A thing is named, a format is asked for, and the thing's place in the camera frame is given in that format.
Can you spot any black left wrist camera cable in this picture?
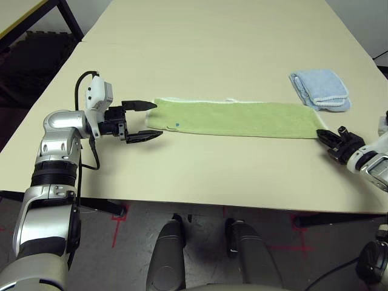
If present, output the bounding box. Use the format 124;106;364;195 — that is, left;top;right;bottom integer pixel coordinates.
74;71;101;195

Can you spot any green towel with white trim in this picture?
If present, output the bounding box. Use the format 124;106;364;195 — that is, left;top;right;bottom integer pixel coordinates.
144;96;328;139

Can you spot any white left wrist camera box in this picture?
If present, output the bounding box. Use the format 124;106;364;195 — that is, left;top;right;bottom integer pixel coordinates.
84;75;115;138

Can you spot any black table foot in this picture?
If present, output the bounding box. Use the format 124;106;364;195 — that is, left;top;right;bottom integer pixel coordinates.
80;198;127;216
293;212;388;228

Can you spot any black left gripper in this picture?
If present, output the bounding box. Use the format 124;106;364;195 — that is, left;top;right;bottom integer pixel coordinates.
101;99;164;144

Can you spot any black foam floor mat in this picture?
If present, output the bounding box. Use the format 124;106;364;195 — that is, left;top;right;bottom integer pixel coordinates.
0;30;79;149

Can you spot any black-framed side table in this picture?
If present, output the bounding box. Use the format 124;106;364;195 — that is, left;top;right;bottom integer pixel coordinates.
0;0;84;42

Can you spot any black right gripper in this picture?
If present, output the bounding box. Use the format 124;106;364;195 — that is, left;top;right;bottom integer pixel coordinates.
316;125;366;166

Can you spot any folded light blue towel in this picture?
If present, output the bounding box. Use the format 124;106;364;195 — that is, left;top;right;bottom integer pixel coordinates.
288;69;352;112

